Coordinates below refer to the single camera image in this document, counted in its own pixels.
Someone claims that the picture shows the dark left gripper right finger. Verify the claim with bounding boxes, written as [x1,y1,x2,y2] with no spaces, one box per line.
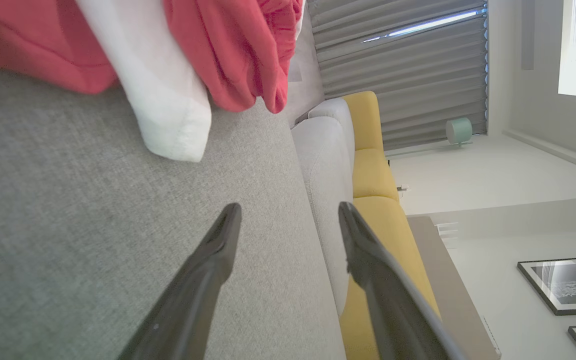
[338,201,469,360]

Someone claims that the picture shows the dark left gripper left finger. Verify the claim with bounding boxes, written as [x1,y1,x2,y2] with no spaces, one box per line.
[118,202,243,360]

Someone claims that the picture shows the red white striped garment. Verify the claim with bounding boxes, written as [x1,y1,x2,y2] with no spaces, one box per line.
[0,0,305,163]

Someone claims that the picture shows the beige ledge behind sofa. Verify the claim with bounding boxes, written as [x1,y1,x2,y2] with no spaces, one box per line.
[407,216,501,360]

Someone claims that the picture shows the yellow sofa back cushion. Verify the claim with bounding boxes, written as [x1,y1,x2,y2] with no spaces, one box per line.
[339,196,441,360]
[352,148,400,203]
[342,91,384,152]

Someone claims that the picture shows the large grey sofa seat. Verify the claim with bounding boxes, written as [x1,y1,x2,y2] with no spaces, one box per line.
[0,10,347,360]

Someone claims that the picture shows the light grey sofa seat cushion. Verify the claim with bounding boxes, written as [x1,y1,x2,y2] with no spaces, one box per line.
[291,116,355,317]
[309,97,356,171]

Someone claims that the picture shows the grey pleated curtain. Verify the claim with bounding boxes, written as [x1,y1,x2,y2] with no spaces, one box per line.
[307,0,489,151]

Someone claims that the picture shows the mint green wall lamp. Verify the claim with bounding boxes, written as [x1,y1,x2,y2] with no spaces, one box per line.
[445,117,474,147]

